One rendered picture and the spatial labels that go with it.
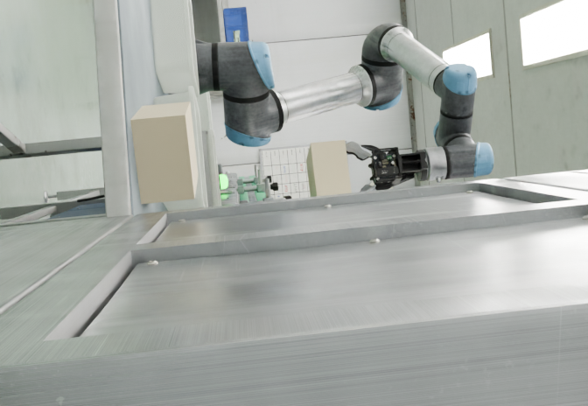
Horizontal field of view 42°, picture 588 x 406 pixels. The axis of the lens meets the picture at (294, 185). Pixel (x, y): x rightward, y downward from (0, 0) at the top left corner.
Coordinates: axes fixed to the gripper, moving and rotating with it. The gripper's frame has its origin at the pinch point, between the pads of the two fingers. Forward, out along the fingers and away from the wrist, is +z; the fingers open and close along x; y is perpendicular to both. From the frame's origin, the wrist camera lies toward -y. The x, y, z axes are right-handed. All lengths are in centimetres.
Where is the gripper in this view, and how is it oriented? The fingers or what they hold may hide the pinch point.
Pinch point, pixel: (334, 175)
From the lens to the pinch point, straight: 173.8
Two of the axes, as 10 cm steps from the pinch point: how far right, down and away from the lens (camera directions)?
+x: 1.1, 9.7, -2.0
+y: 0.4, -2.1, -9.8
